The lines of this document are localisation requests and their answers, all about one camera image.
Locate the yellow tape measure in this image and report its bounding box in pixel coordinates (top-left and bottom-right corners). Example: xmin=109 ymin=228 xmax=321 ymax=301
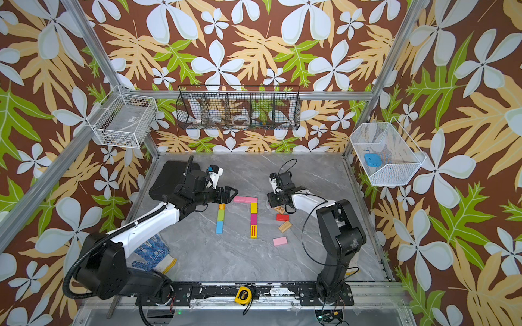
xmin=234 ymin=286 xmax=254 ymax=306

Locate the patterned wooden block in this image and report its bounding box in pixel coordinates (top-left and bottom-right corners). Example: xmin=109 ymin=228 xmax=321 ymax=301
xmin=275 ymin=206 xmax=286 ymax=215

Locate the tan wooden block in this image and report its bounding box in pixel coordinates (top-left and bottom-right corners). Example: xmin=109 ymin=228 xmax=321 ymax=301
xmin=278 ymin=221 xmax=292 ymax=233

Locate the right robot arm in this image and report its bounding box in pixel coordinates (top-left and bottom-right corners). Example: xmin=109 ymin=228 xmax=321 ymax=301
xmin=267 ymin=171 xmax=366 ymax=304

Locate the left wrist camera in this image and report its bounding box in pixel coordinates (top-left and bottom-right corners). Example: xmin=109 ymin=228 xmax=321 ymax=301
xmin=207 ymin=164 xmax=224 ymax=190

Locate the pink block top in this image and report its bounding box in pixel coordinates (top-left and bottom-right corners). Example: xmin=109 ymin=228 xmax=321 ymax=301
xmin=233 ymin=196 xmax=249 ymax=203

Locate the green block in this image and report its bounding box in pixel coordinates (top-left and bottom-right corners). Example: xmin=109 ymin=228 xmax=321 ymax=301
xmin=217 ymin=209 xmax=225 ymax=221

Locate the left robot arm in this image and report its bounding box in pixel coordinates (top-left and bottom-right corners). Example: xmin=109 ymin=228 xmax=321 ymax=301
xmin=63 ymin=165 xmax=239 ymax=304

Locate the white wire basket right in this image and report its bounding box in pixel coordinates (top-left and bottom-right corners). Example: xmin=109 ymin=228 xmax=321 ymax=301
xmin=349 ymin=118 xmax=427 ymax=187

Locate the blue block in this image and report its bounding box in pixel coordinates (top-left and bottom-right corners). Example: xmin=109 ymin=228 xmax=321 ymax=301
xmin=216 ymin=221 xmax=224 ymax=234

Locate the black wire basket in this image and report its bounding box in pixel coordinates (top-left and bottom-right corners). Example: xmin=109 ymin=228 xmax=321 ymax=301
xmin=174 ymin=84 xmax=302 ymax=130

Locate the white wire basket left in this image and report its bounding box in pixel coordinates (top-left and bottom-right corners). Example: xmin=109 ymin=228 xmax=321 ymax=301
xmin=88 ymin=86 xmax=158 ymax=149

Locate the blue knit glove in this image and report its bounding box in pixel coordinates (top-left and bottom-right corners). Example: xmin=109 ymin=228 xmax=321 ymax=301
xmin=131 ymin=234 xmax=177 ymax=274

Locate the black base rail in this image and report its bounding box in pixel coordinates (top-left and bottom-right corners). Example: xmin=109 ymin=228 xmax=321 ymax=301
xmin=144 ymin=281 xmax=354 ymax=308

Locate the blue object in basket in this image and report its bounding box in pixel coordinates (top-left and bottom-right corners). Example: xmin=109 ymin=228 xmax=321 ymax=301
xmin=364 ymin=153 xmax=383 ymax=168

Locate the light pink block bottom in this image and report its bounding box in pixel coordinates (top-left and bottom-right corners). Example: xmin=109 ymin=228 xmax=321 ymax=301
xmin=273 ymin=236 xmax=288 ymax=247

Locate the yellow red striped block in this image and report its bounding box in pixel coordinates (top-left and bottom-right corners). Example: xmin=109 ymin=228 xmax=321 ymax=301
xmin=250 ymin=225 xmax=258 ymax=239

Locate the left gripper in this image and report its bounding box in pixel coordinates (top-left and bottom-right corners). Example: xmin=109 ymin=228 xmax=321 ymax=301
xmin=194 ymin=185 xmax=239 ymax=207

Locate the black plastic case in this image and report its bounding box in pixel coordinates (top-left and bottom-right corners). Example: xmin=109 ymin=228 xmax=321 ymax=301
xmin=148 ymin=160 xmax=193 ymax=205

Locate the white wire basket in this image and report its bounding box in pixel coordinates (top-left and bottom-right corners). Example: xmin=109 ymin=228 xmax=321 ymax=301
xmin=88 ymin=86 xmax=158 ymax=149
xmin=349 ymin=118 xmax=427 ymax=187

